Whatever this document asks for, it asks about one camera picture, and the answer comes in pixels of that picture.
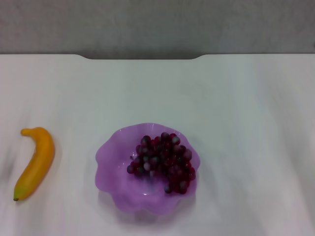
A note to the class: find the dark red grape bunch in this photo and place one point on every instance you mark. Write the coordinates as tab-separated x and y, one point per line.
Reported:
165	159

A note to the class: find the yellow banana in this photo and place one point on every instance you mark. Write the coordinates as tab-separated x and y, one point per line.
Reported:
37	159

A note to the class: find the purple wavy plastic bowl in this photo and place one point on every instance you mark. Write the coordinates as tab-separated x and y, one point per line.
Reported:
115	177

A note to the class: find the grey partition screen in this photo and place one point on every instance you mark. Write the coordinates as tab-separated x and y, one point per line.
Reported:
157	24

